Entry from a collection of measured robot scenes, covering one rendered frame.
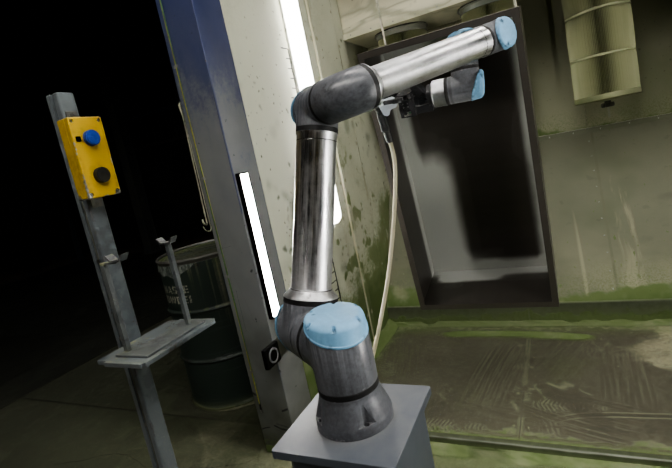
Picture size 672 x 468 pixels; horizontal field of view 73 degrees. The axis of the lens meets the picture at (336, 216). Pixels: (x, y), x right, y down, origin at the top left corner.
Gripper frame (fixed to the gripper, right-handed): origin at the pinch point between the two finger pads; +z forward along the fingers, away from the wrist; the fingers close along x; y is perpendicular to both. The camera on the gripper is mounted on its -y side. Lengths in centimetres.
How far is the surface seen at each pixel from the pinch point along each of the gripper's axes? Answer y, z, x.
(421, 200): 72, 5, 44
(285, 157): 27, 60, 26
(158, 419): 68, 81, -87
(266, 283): 57, 58, -30
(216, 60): -26, 63, 11
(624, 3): 25, -100, 142
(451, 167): 56, -12, 47
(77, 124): -29, 79, -49
